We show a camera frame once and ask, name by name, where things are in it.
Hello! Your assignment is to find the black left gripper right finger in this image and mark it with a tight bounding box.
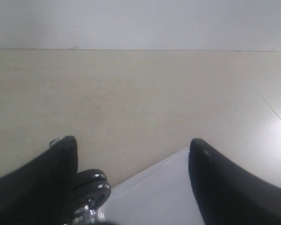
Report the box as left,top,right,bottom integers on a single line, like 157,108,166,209
188,138,281,225

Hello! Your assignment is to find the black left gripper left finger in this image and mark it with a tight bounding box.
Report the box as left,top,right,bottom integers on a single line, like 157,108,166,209
0,136,78,225

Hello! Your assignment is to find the black weight plate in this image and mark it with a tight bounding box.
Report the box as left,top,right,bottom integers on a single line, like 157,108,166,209
74,169,107,187

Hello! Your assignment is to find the black weight plate end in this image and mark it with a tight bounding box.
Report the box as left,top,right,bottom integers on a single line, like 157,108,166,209
71,180,111,210

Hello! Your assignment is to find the white plastic tray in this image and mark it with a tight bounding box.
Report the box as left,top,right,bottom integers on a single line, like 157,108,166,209
97,149,204,225

